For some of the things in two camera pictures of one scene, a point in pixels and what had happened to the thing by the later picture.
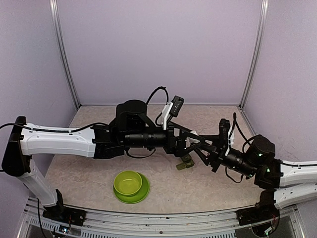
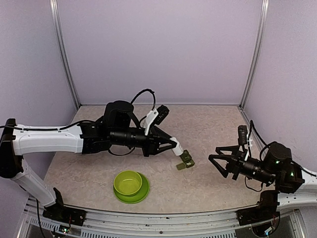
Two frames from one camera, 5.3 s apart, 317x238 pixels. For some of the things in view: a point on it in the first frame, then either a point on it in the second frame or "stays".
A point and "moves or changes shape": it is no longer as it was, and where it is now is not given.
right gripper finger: x=214 y=140 → x=232 y=148
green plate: x=137 y=197 stays
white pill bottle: x=189 y=140 moves or changes shape
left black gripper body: x=171 y=148 → x=148 y=148
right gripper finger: x=210 y=150 → x=224 y=171
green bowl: x=127 y=182 stays
